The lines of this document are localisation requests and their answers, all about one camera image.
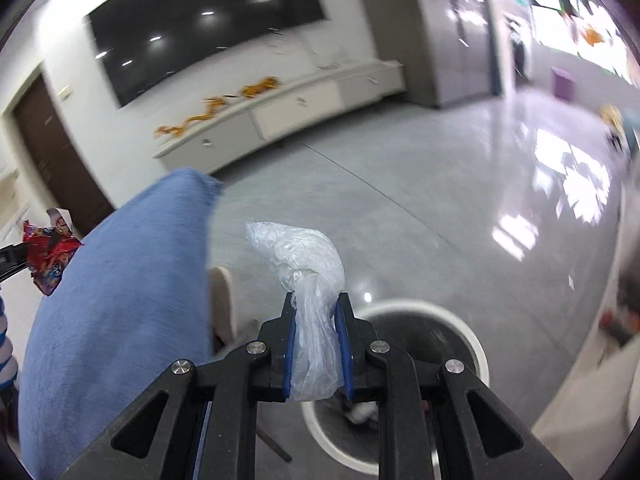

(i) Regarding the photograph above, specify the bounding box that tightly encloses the large black television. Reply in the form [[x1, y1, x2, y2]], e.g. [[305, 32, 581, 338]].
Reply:
[[87, 0, 327, 109]]

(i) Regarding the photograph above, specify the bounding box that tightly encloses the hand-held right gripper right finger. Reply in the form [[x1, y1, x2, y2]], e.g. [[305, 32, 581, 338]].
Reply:
[[335, 292, 574, 480]]

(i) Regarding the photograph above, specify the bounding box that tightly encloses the golden dragon figurine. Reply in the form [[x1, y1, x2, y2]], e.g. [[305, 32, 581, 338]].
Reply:
[[153, 95, 229, 140]]

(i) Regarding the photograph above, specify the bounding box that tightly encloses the white washing machine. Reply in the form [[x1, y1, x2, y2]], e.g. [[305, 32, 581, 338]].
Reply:
[[505, 17, 529, 82]]

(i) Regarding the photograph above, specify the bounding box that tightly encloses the blue fleece blanket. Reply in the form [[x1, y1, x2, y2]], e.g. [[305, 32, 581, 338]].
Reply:
[[17, 167, 224, 480]]

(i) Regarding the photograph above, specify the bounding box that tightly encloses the purple stool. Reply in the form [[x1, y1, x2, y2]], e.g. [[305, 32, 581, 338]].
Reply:
[[549, 66, 574, 100]]

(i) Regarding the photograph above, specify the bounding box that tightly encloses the dark brown door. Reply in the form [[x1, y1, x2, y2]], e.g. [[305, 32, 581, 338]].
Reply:
[[12, 72, 114, 222]]

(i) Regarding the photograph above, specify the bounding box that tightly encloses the grey double-door refrigerator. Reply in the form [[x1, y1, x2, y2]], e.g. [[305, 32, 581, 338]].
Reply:
[[399, 0, 504, 110]]

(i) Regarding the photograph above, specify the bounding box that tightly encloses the white counter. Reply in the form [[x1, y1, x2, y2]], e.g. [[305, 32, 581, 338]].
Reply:
[[531, 210, 640, 480]]

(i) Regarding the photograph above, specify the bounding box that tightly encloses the golden tiger figurine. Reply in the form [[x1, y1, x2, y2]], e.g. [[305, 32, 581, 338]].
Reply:
[[241, 76, 281, 97]]

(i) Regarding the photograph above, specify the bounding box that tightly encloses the blue-grey curved object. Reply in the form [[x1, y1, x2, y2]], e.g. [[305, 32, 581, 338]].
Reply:
[[619, 109, 640, 154]]

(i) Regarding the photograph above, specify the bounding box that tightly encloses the red printed snack wrapper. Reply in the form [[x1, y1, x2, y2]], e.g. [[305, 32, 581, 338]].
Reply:
[[22, 207, 84, 297]]

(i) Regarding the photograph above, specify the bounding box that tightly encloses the white tissue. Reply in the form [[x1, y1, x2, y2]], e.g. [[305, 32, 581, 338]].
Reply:
[[345, 402, 382, 427]]

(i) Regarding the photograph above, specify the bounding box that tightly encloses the clear plastic bag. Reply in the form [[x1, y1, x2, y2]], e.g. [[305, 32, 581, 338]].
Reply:
[[245, 220, 347, 402]]

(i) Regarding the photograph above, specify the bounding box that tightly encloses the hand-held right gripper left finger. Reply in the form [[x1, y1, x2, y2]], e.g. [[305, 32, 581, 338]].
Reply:
[[60, 292, 301, 480]]

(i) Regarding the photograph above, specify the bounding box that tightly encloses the beige furniture leg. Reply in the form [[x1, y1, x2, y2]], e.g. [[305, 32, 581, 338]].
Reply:
[[207, 265, 239, 352]]

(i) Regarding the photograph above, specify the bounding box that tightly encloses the white television cabinet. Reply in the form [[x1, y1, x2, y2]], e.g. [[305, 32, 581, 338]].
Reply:
[[152, 59, 406, 174]]

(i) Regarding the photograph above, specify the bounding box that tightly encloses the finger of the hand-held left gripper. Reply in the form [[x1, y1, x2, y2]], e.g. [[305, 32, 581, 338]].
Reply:
[[0, 242, 33, 284]]

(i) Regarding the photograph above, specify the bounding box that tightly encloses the round white-rimmed trash bin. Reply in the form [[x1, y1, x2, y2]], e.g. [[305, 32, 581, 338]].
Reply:
[[300, 299, 489, 478]]

